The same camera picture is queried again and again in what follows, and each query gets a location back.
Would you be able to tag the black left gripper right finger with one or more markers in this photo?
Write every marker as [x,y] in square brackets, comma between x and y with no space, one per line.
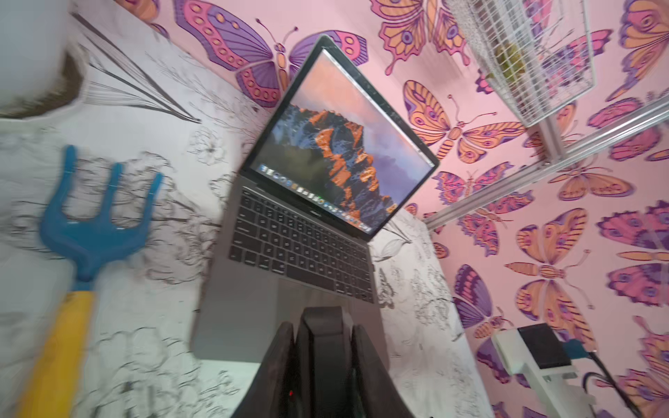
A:
[375,394]

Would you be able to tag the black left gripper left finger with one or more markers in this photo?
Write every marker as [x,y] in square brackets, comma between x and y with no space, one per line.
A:
[268,394]

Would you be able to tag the black wireless mouse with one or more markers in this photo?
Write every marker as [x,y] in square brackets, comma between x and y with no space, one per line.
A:
[325,365]

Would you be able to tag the grey laptop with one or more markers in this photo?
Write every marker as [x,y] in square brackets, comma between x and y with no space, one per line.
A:
[332,166]

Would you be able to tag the blue yellow garden hand rake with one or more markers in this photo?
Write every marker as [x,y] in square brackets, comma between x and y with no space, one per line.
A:
[89,245]

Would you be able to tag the green plant in white pot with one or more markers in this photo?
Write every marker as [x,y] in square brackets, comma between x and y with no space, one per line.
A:
[44,74]

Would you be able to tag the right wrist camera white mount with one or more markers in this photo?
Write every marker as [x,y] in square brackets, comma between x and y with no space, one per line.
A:
[536,353]

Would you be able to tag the white wire wall basket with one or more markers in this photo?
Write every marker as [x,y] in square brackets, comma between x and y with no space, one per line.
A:
[536,55]

